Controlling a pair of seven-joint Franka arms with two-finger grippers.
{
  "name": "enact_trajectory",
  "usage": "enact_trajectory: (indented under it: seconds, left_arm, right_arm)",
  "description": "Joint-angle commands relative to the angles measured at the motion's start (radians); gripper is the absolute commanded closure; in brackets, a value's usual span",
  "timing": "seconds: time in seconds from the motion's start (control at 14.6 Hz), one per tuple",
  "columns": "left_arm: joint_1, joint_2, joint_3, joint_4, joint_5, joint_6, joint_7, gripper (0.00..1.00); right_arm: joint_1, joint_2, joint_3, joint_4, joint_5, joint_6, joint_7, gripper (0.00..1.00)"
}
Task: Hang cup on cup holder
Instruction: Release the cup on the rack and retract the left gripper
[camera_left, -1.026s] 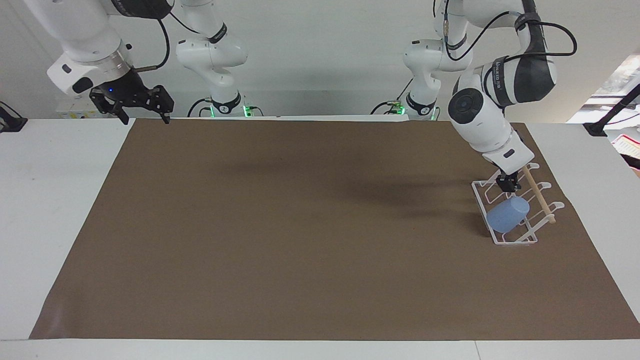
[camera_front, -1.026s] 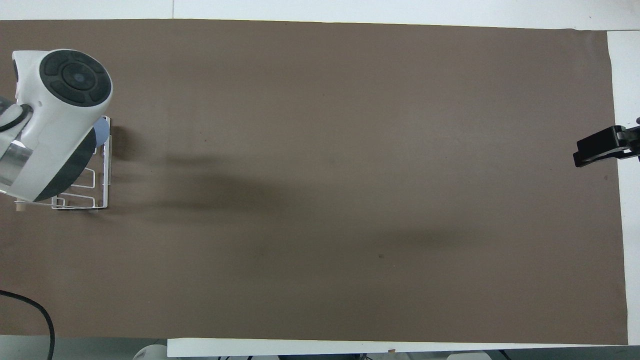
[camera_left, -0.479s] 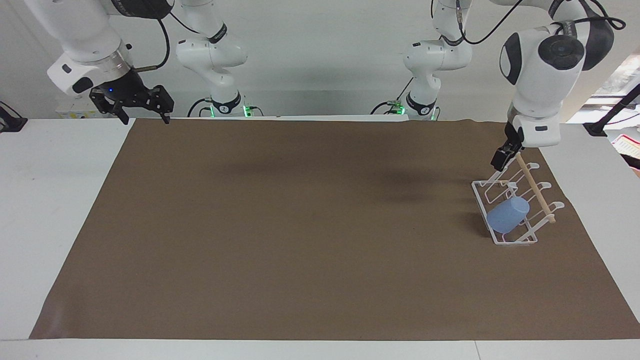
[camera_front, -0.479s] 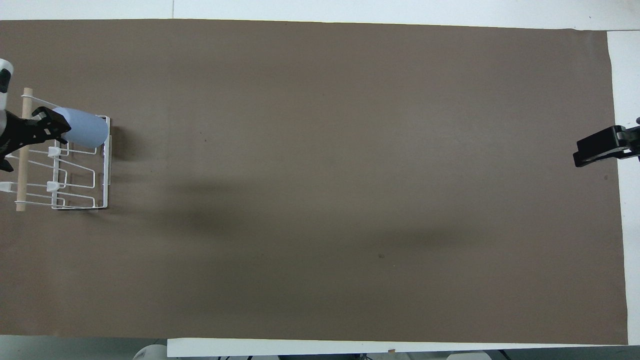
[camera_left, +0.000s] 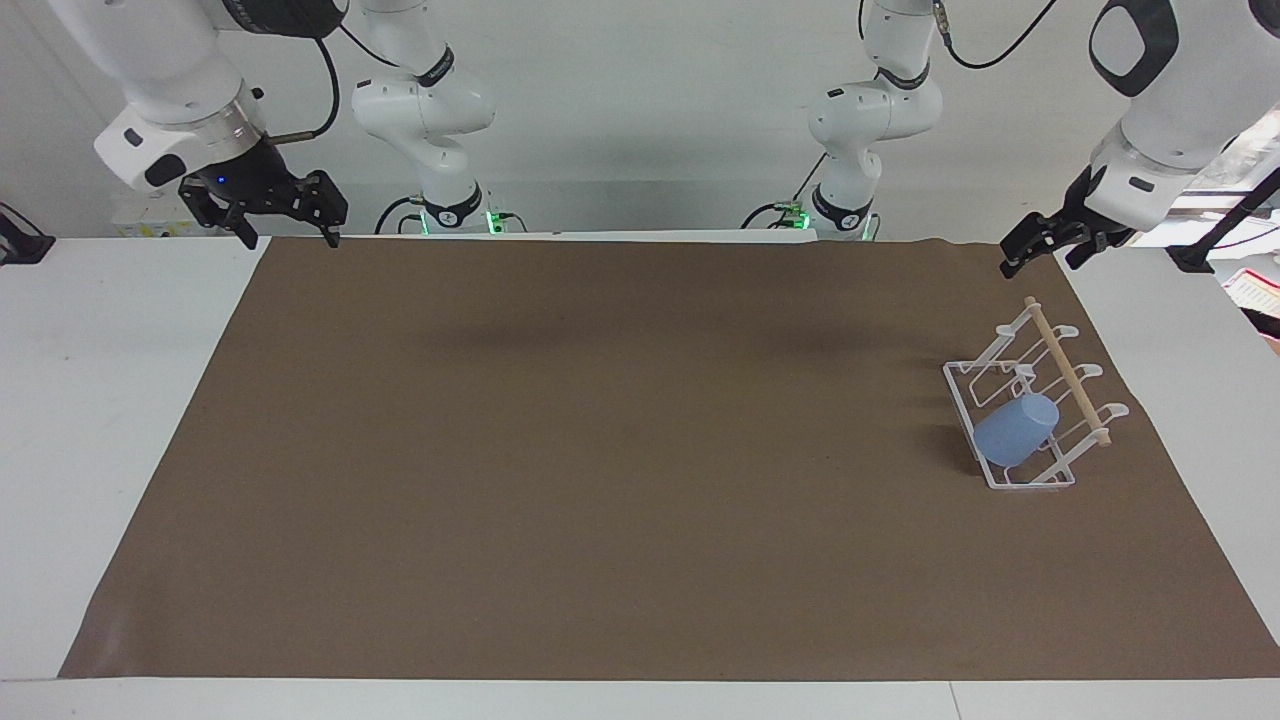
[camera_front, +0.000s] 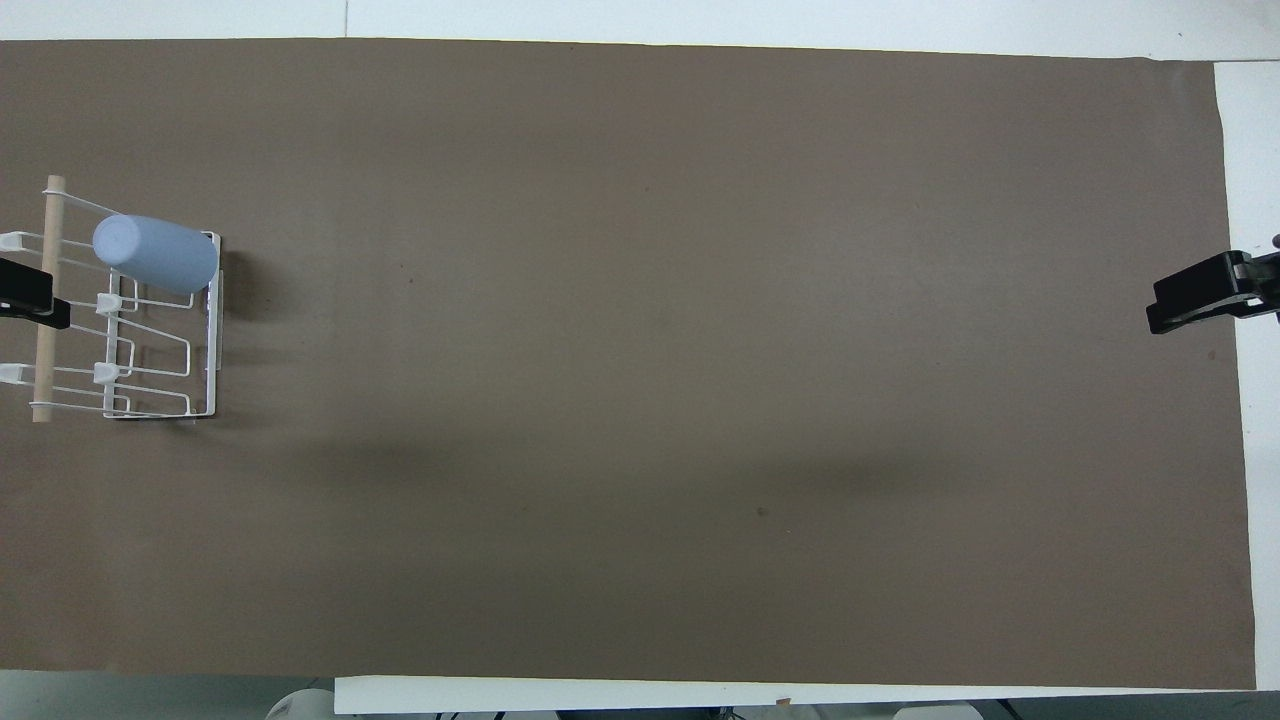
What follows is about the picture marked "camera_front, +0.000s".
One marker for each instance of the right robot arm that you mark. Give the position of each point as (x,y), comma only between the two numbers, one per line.
(938,713)

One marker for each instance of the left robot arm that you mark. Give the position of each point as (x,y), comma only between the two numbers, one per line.
(303,706)

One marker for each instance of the light blue plastic cup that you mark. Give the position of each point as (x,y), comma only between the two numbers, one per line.
(160,254)

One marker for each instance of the black stand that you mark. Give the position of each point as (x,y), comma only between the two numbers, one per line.
(1196,291)
(24,288)

